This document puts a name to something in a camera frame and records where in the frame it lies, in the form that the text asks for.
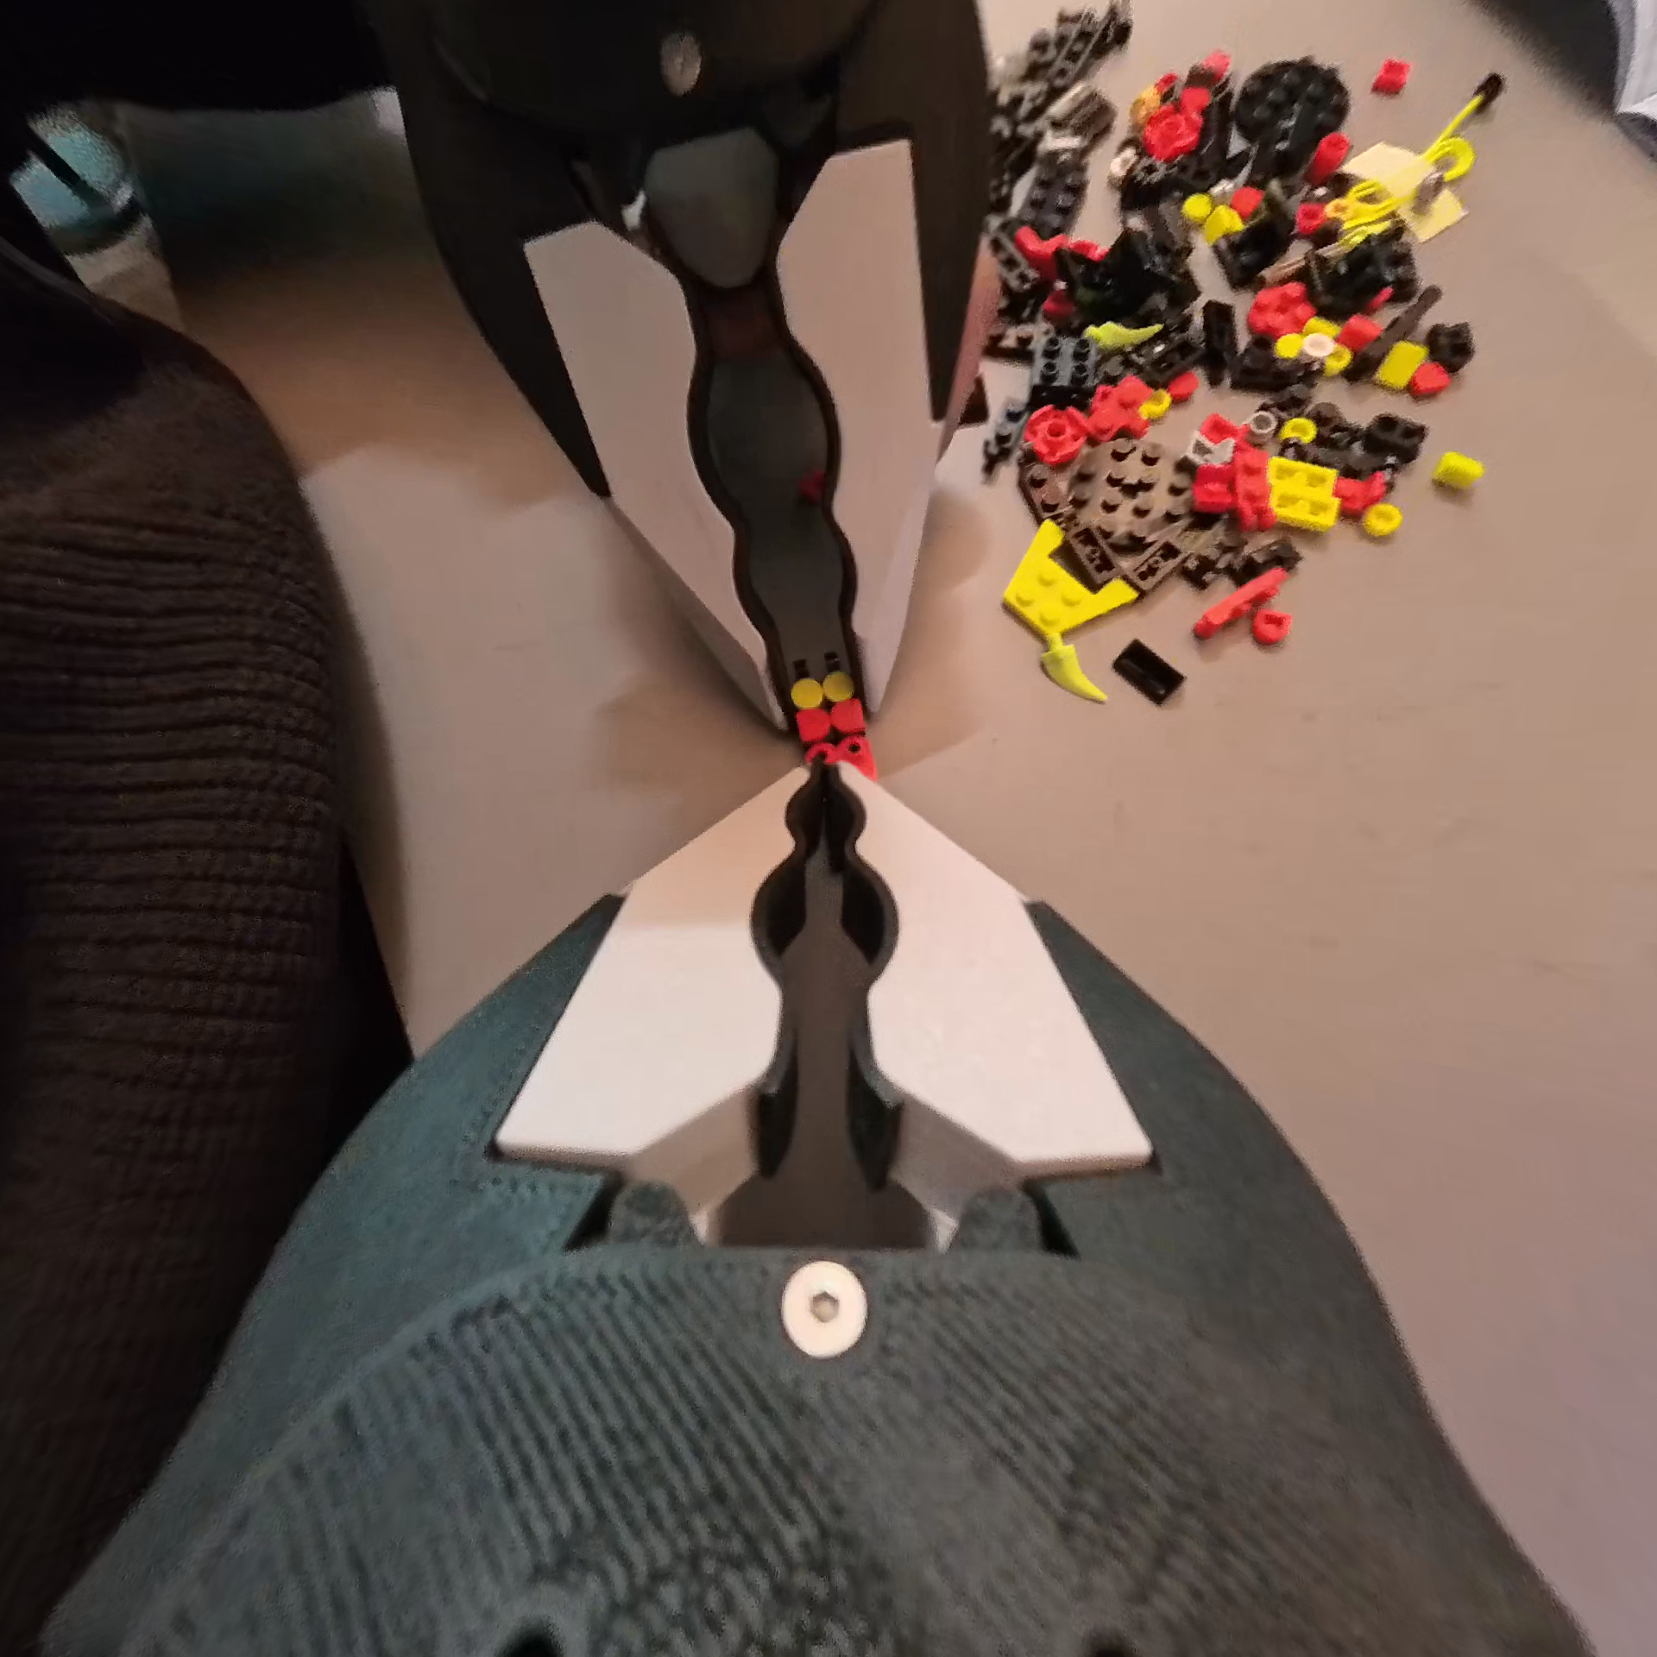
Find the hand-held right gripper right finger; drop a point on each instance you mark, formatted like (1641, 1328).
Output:
(996, 1036)

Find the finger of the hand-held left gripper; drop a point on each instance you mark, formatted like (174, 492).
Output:
(866, 298)
(633, 389)

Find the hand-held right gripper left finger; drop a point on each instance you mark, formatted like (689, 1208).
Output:
(647, 1048)

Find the red yellow black lego assembly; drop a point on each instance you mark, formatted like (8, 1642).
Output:
(813, 725)

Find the pile of loose lego pieces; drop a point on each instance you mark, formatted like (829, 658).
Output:
(1127, 486)

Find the lego instruction booklet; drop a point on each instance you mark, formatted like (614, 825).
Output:
(1641, 117)

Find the teal object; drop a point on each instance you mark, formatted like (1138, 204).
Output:
(77, 182)

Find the dark knitted sleeve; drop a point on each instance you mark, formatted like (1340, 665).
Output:
(156, 778)

